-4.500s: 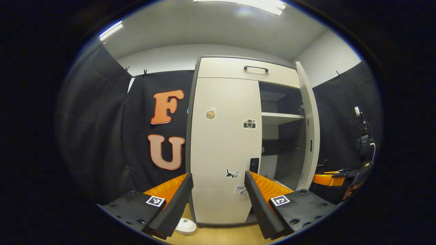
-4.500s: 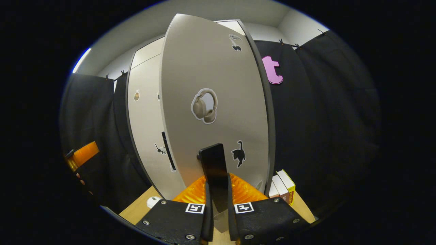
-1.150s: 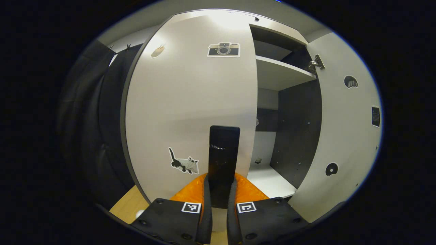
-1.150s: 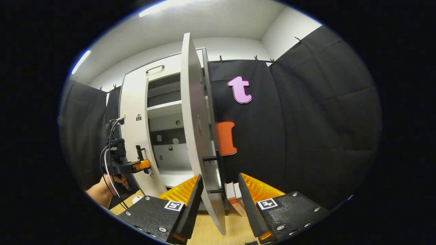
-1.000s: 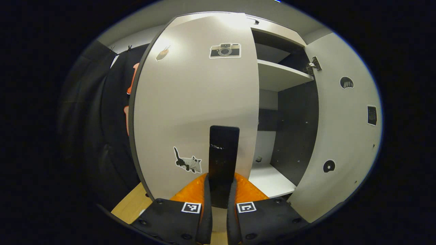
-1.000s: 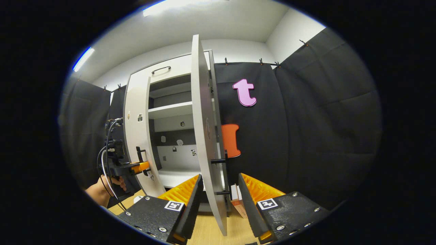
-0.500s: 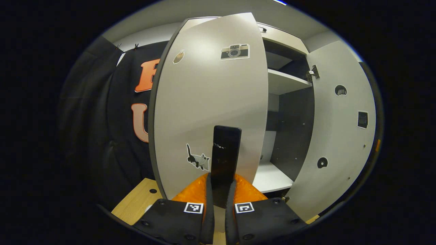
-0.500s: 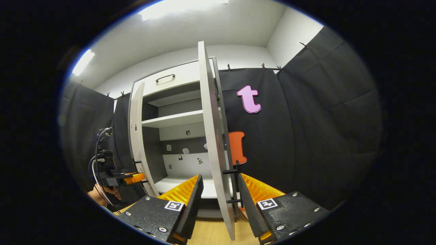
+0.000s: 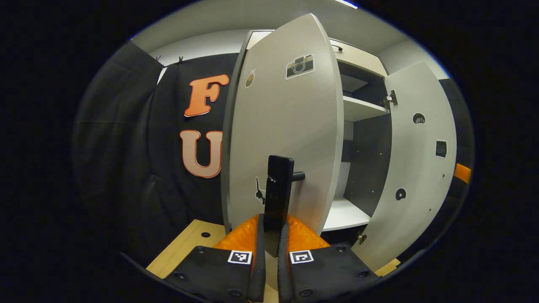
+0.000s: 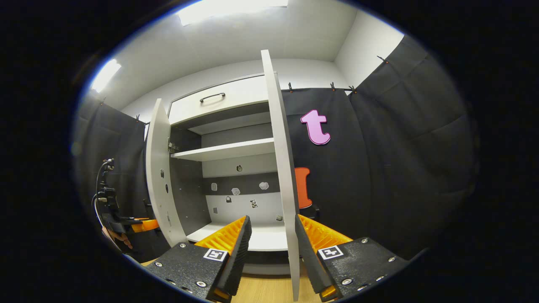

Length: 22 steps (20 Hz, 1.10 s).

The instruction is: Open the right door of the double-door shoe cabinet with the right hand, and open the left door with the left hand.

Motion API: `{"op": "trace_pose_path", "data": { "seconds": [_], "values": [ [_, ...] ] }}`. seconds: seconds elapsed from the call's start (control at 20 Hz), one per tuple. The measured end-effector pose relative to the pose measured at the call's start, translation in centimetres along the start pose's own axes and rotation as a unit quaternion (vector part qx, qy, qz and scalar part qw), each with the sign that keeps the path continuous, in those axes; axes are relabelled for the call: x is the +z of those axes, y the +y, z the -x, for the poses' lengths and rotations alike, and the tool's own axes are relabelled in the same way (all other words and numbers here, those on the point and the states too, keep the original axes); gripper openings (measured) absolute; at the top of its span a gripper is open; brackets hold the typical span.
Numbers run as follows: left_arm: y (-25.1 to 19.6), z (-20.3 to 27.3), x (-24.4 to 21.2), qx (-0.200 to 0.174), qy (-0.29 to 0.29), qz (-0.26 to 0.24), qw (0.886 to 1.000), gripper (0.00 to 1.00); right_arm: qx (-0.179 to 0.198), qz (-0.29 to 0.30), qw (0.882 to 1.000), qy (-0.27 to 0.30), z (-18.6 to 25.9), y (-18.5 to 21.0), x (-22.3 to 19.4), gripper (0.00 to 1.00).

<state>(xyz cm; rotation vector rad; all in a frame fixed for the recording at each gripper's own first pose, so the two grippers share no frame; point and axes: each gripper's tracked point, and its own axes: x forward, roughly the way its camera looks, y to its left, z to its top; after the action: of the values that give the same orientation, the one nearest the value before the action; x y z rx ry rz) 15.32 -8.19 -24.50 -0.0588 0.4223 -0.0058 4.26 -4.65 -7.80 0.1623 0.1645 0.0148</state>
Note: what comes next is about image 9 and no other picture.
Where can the metal door hinge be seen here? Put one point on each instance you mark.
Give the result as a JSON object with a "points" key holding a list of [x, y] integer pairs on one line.
{"points": [[390, 99]]}

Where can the black backdrop cloth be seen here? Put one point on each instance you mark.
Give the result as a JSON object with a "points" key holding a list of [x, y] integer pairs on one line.
{"points": [[126, 147]]}

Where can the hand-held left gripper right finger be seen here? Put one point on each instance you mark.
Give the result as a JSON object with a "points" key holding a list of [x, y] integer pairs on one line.
{"points": [[283, 269]]}

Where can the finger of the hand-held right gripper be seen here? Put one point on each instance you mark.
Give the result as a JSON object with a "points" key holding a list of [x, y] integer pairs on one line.
{"points": [[462, 173]]}

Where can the white cabinet shelf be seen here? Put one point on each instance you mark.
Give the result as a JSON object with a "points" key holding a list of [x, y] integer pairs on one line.
{"points": [[362, 109]]}

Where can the beige cabinet door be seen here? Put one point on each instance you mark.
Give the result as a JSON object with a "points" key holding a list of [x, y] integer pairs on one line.
{"points": [[294, 126], [417, 168]]}

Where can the beige double-door shoe cabinet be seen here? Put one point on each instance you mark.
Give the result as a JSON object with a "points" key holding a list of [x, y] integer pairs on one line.
{"points": [[370, 160]]}

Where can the white cabinet bottom board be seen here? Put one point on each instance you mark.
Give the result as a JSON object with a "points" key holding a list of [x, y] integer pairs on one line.
{"points": [[345, 214]]}

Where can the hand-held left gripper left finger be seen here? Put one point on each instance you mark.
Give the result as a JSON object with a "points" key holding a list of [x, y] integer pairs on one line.
{"points": [[259, 261]]}

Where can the row of black cloth clips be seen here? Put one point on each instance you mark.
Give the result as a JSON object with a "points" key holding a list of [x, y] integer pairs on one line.
{"points": [[181, 60]]}

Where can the large ceiling light panel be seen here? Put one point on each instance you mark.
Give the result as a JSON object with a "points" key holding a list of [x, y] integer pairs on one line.
{"points": [[347, 3]]}

